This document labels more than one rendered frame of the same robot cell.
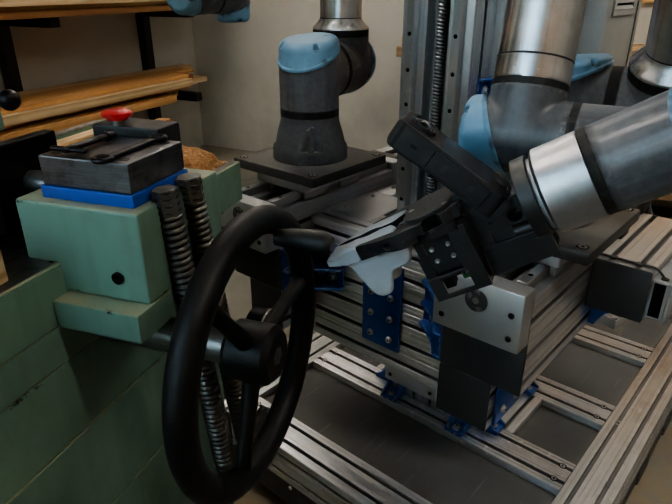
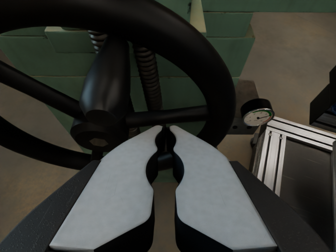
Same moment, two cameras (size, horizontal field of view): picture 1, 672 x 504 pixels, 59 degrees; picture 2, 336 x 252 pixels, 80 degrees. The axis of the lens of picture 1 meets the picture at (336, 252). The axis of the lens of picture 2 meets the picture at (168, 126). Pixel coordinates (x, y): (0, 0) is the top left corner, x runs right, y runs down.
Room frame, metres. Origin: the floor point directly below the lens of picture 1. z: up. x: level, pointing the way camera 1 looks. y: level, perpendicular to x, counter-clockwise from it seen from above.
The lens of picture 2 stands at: (0.52, -0.06, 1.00)
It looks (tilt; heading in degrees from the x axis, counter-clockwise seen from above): 58 degrees down; 71
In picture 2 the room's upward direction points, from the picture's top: 1 degrees clockwise
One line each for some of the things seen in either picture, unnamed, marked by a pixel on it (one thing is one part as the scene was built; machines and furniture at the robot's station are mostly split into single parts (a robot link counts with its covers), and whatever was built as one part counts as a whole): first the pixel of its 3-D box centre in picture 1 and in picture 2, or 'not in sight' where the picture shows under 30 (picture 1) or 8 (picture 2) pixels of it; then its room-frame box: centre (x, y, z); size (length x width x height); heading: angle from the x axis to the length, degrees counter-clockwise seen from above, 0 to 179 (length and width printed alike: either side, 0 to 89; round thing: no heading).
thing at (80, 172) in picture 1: (123, 154); not in sight; (0.56, 0.21, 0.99); 0.13 x 0.11 x 0.06; 161
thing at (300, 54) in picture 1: (310, 71); not in sight; (1.19, 0.05, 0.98); 0.13 x 0.12 x 0.14; 153
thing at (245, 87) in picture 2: not in sight; (239, 108); (0.80, 0.18, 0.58); 0.12 x 0.08 x 0.08; 71
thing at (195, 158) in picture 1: (174, 156); not in sight; (0.83, 0.23, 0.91); 0.12 x 0.09 x 0.03; 71
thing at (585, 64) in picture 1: (565, 102); not in sight; (0.85, -0.33, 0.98); 0.13 x 0.12 x 0.14; 62
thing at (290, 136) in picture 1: (310, 131); not in sight; (1.18, 0.05, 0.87); 0.15 x 0.15 x 0.10
